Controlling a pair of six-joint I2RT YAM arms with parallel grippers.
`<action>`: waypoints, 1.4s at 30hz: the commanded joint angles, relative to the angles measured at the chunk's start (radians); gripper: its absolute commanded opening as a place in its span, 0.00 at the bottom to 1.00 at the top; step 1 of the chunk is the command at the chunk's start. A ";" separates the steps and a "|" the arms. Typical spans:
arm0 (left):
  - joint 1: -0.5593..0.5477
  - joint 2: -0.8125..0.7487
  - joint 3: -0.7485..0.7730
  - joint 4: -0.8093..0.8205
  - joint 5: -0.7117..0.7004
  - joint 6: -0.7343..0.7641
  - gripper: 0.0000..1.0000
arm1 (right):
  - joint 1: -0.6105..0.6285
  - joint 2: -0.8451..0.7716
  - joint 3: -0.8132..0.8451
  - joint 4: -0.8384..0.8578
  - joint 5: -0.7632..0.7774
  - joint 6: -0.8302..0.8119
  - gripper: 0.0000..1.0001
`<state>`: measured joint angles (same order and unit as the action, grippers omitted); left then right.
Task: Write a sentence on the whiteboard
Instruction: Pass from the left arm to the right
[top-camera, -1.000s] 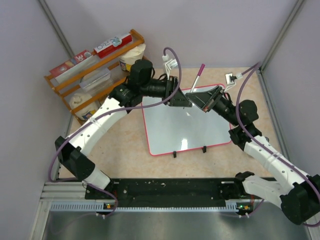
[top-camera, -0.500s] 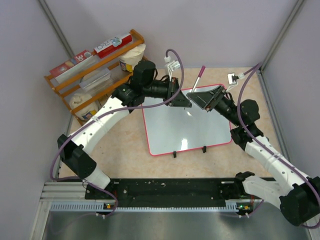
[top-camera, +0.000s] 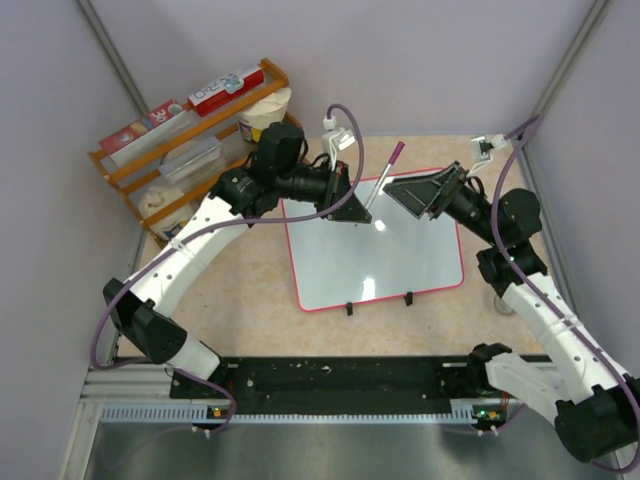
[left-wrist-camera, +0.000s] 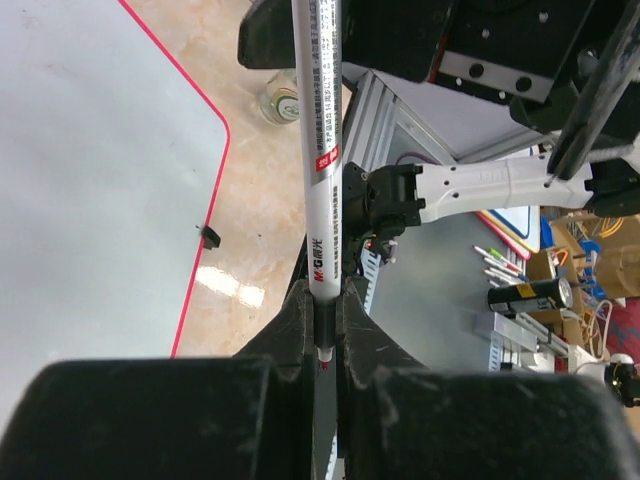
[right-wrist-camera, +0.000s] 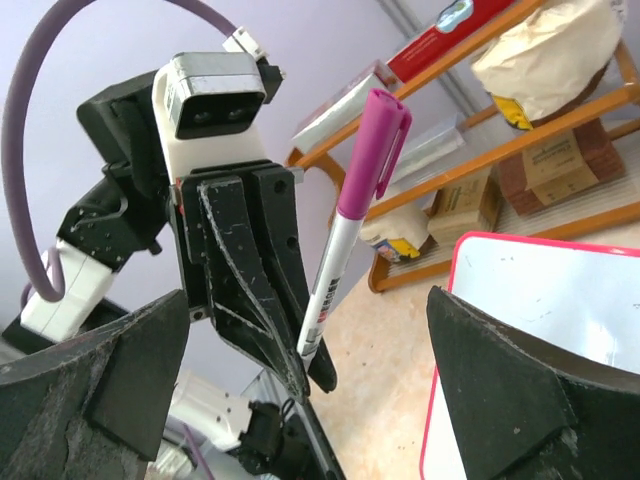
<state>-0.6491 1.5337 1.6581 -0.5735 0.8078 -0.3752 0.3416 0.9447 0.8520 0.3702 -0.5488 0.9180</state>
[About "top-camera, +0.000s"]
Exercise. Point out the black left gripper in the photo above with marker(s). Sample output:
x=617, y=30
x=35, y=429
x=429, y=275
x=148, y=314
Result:
x=339, y=180

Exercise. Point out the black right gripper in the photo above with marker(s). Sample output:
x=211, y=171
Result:
x=417, y=194

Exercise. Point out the magenta-capped whiteboard marker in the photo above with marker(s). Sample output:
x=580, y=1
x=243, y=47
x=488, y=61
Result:
x=384, y=174

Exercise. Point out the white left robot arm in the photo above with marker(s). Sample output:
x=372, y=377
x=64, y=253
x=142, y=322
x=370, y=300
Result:
x=141, y=308

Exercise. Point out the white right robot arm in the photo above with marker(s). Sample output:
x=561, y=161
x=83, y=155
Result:
x=589, y=399

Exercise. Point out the white bag upper shelf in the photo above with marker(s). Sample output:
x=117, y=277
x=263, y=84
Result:
x=271, y=109

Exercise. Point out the clear tape roll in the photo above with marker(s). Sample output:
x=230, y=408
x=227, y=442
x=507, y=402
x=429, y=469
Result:
x=501, y=307

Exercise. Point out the silver foil box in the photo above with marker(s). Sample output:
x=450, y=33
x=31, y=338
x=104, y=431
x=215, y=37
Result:
x=188, y=158

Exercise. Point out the red white foil box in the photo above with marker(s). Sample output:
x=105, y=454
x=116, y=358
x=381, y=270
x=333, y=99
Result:
x=221, y=91

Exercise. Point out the orange wooden shelf rack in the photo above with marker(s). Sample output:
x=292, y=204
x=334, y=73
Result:
x=162, y=210

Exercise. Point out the red grey wrap box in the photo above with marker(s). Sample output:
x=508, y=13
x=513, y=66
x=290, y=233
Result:
x=146, y=133

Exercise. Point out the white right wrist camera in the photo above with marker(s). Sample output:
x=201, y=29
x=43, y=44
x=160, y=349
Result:
x=483, y=148

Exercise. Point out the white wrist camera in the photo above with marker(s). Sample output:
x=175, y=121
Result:
x=335, y=140
x=483, y=148

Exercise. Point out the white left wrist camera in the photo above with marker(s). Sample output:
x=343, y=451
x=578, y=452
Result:
x=335, y=140

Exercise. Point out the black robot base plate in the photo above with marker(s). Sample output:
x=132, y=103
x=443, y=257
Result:
x=356, y=385

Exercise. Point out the grey slotted cable duct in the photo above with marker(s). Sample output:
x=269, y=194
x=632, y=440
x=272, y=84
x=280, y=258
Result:
x=457, y=413

